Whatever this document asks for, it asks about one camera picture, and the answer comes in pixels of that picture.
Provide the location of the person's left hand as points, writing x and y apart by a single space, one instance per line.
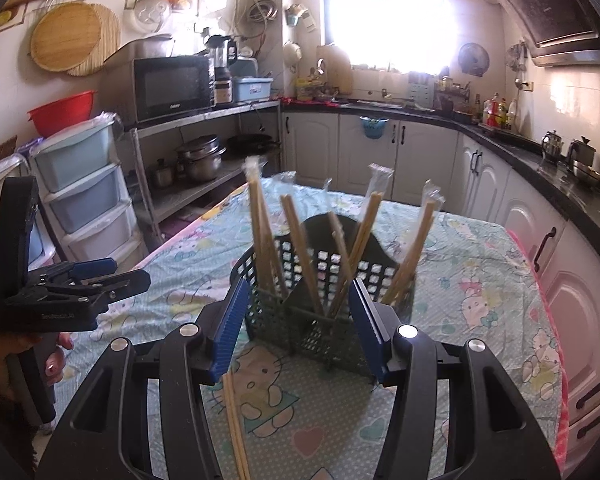
55 366

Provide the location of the round bamboo mat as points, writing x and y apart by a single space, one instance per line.
109 40

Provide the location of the steel bowl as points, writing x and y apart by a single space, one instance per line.
587 174

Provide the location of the group of oil bottles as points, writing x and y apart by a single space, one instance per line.
500 112

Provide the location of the green plastic utensil basket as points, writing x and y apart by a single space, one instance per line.
300 310

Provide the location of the blue plastic storage box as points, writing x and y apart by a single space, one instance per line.
252 89

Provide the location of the small steel pot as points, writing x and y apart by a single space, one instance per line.
162 174

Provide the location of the round bamboo tray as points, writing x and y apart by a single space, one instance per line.
65 37

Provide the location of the cartoon cat printed tablecloth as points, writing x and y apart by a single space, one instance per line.
480 320

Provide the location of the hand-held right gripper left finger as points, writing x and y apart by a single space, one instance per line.
232 320

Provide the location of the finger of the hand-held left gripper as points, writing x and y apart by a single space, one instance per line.
125 282
95 266

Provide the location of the wooden cutting board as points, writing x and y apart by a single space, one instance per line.
334 70

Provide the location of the black range hood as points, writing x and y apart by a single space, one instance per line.
555 5

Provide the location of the red plastic basin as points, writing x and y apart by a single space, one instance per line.
62 112

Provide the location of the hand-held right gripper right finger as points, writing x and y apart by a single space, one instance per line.
367 330

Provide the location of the stacked steel pots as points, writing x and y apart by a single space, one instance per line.
200 160

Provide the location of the kitchen window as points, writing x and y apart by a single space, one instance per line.
387 15

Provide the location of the steel kettle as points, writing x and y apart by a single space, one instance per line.
580 152

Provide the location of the metal shelf rack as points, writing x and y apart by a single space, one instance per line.
200 117

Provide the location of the large steel pan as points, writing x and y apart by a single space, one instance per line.
145 47

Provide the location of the blue plastic drain basket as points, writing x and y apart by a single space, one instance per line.
374 127

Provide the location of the black glass blender jug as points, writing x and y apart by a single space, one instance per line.
221 55

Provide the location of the black kitchen countertop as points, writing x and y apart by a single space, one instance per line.
545 170

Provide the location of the white blue plastic drawer unit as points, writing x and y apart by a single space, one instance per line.
87 195

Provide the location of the black microwave oven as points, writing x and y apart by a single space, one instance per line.
172 87

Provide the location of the steel pot lid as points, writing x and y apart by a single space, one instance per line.
152 12

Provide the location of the steel teapot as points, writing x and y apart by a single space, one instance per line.
553 145

